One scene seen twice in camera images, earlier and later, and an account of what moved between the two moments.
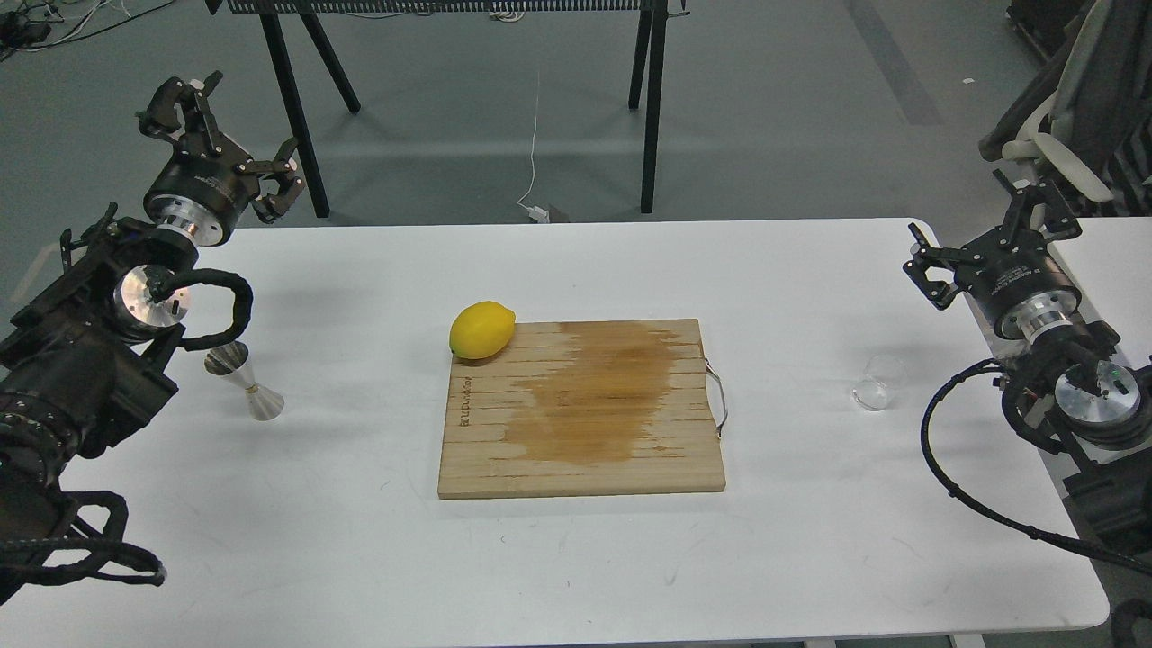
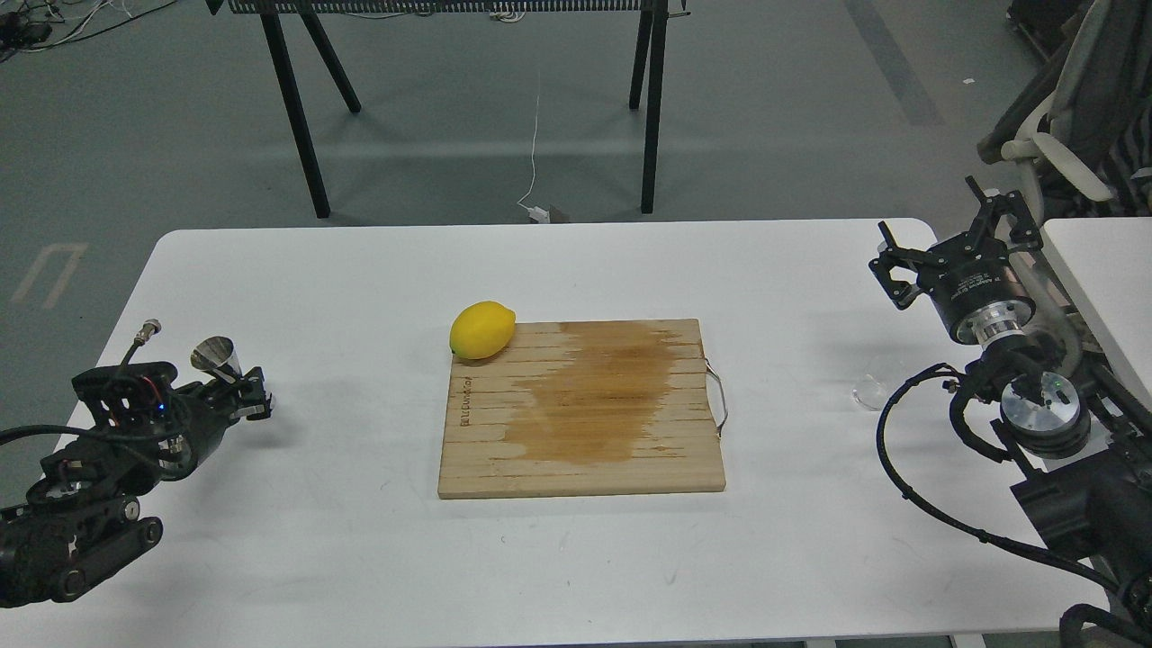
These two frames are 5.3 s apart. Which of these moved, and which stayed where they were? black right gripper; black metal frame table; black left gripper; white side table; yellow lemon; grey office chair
Moved: black right gripper; black left gripper
Stayed: grey office chair; yellow lemon; black metal frame table; white side table
